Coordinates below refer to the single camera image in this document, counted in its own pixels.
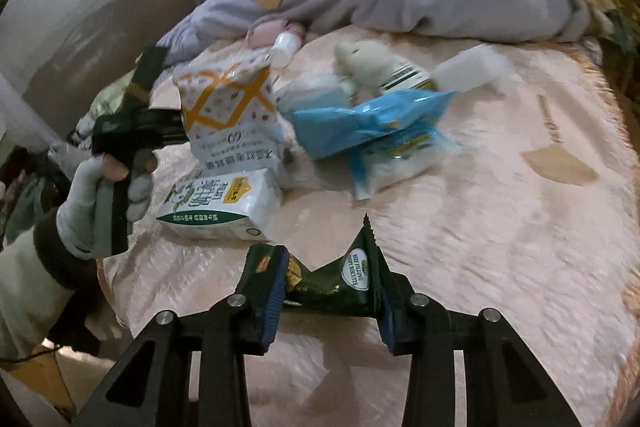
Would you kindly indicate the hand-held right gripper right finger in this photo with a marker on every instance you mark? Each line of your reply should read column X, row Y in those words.
column 392, row 332

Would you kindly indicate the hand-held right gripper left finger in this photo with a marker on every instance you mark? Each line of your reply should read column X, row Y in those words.
column 272, row 302

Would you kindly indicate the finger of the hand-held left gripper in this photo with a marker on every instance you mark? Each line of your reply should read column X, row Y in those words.
column 167, row 127

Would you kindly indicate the dark green snack wrapper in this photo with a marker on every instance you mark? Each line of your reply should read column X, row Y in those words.
column 325, row 287

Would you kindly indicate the white orange patterned bag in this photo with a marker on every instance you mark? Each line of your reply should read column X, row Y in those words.
column 225, row 107

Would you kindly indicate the white green tissue pack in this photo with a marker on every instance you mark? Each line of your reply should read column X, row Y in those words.
column 220, row 207

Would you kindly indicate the person's left forearm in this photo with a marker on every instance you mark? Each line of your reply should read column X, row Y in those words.
column 30, row 287

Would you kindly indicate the person's left hand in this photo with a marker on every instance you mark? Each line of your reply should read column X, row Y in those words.
column 82, row 192

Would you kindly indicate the floral bed sheet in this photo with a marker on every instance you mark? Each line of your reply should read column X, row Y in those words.
column 107, row 107

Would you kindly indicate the pink soft item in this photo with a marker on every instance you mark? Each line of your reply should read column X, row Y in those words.
column 262, row 34

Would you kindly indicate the small white bottle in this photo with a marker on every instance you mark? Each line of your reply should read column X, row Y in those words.
column 284, row 49

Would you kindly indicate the blue white plastic packet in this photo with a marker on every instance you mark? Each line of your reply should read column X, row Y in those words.
column 395, row 167

